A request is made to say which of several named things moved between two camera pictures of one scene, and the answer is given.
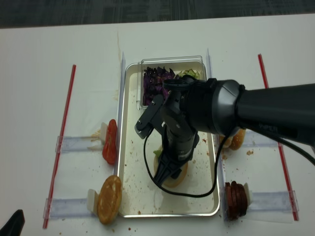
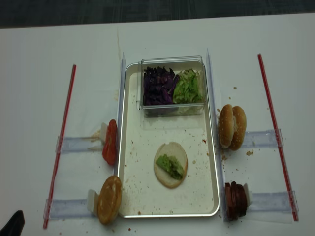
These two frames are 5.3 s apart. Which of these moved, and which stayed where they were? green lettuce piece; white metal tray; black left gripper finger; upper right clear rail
Moved: green lettuce piece
Stayed: white metal tray; black left gripper finger; upper right clear rail
